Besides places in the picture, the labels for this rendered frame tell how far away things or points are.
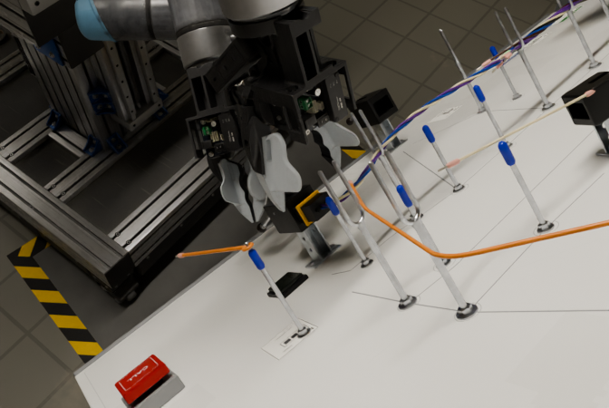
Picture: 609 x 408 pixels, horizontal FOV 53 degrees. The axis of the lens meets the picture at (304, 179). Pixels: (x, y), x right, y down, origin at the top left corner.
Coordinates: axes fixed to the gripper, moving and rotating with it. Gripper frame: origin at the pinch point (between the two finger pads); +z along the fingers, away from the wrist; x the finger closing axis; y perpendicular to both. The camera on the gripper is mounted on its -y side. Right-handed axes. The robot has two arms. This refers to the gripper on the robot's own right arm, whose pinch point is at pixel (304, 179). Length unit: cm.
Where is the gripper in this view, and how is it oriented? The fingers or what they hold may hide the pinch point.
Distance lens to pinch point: 68.1
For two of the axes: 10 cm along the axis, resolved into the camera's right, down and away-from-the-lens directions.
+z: 2.5, 8.0, 5.4
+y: 6.7, 2.6, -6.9
